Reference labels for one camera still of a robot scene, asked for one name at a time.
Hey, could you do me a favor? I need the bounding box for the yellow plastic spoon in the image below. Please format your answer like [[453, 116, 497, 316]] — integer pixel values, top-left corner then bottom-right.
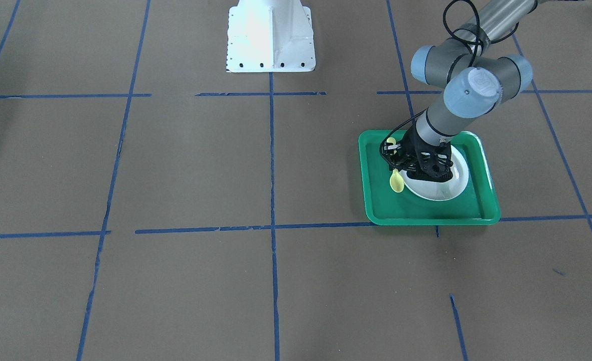
[[386, 137, 405, 194]]

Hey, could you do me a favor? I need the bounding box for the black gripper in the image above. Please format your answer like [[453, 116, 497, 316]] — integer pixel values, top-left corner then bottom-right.
[[396, 123, 454, 183]]

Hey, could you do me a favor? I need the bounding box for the white round plate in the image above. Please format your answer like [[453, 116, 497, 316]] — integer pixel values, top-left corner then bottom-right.
[[400, 146, 471, 202]]

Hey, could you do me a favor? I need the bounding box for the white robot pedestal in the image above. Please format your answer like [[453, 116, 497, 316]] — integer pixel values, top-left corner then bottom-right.
[[225, 1, 317, 73]]

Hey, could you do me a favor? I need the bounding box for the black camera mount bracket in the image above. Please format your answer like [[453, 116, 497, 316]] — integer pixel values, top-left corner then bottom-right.
[[379, 136, 401, 167]]

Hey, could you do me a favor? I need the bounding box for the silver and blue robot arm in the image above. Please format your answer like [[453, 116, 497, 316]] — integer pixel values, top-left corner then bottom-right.
[[379, 1, 539, 183]]

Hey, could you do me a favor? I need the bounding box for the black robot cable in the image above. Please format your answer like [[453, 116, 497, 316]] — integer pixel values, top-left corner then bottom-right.
[[379, 0, 492, 171]]

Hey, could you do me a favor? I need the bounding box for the green plastic tray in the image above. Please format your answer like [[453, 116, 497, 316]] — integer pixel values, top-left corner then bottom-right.
[[358, 130, 502, 226]]

